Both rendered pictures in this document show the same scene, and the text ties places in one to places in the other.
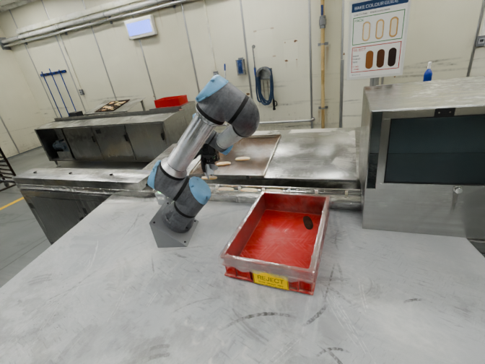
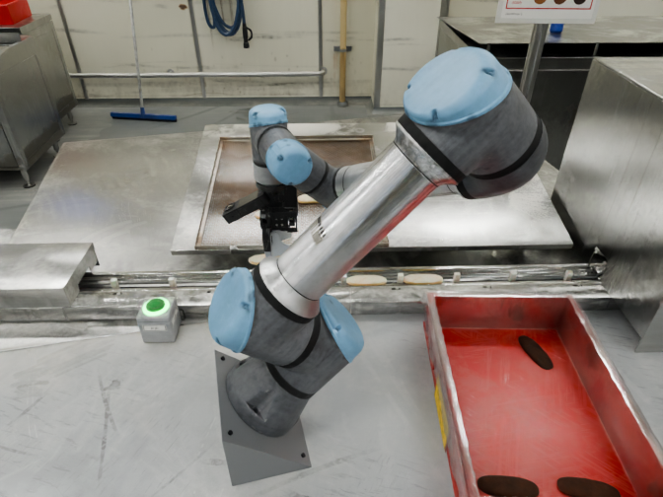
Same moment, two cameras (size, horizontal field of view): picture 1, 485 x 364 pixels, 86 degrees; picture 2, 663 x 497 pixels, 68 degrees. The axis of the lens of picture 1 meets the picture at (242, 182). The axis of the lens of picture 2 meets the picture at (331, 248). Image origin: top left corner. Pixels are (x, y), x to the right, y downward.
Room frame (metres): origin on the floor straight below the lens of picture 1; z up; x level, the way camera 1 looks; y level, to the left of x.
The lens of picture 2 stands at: (0.47, 0.45, 1.63)
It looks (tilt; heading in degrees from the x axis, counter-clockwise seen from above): 36 degrees down; 335
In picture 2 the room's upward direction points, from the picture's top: straight up
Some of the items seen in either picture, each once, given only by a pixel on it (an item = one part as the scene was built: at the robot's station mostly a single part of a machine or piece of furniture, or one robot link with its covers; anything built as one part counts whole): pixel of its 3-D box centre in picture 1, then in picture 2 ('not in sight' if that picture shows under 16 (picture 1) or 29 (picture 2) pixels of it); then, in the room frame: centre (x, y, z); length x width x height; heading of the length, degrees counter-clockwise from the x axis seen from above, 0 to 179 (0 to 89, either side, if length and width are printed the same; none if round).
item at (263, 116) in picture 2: not in sight; (269, 135); (1.37, 0.17, 1.24); 0.09 x 0.08 x 0.11; 177
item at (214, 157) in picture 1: (208, 152); (277, 203); (1.37, 0.16, 1.08); 0.09 x 0.08 x 0.12; 66
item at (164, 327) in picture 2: (165, 198); (161, 323); (1.36, 0.46, 0.84); 0.08 x 0.08 x 0.11; 66
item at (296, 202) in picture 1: (282, 231); (526, 393); (0.85, -0.13, 0.87); 0.49 x 0.34 x 0.10; 154
